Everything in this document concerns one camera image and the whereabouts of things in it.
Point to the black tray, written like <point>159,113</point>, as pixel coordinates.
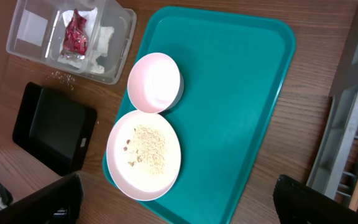
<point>53,128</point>

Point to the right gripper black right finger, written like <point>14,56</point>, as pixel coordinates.
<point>296,203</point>

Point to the small pink saucer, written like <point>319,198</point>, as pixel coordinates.
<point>155,83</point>

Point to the red snack wrapper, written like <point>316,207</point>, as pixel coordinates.
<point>75,43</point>

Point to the large pink plate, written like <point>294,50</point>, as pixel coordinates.
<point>143,155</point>

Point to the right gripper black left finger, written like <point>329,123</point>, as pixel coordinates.
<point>59,202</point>

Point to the grey dishwasher rack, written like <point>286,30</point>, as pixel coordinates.
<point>335,169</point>

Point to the teal plastic tray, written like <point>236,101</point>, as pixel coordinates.
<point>233,67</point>

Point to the clear plastic bin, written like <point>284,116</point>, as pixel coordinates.
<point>37,33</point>

